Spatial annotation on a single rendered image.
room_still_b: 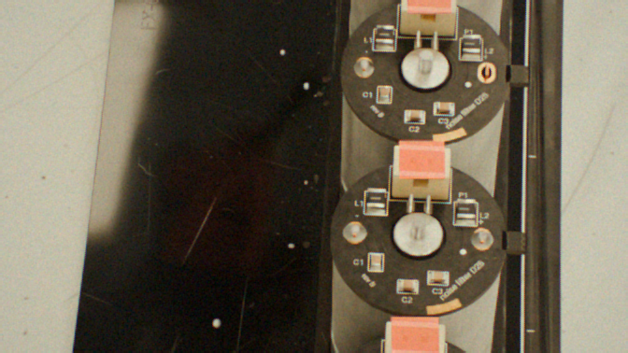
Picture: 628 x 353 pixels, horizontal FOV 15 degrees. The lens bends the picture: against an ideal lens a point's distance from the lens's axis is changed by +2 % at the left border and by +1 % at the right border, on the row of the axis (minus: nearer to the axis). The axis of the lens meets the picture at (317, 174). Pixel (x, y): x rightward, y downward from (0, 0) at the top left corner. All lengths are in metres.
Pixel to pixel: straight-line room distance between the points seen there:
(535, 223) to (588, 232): 0.07
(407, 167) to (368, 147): 0.02
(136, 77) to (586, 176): 0.08
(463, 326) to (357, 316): 0.02
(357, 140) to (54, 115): 0.08
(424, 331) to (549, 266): 0.02
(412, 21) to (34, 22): 0.10
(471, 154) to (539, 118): 0.01
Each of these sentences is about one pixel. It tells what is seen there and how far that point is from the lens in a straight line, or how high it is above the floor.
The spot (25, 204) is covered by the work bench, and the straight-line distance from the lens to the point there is 0.42.
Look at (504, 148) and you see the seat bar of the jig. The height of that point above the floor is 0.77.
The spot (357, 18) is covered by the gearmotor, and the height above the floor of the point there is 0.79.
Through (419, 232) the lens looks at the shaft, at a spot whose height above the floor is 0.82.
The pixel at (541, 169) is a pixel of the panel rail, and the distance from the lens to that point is 0.35.
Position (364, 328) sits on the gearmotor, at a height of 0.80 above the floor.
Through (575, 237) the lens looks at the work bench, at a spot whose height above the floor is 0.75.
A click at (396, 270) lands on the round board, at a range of 0.34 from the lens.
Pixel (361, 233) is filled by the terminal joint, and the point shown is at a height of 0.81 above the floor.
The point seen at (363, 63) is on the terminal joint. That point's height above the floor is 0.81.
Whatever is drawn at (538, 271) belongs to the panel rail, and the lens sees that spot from 0.34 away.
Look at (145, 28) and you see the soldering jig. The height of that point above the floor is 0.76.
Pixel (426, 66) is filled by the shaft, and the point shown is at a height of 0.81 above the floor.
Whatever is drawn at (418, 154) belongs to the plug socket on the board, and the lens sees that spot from 0.34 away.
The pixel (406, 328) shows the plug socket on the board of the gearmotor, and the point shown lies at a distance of 0.33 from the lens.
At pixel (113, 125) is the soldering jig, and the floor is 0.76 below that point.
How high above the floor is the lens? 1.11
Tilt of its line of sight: 60 degrees down
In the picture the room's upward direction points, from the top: straight up
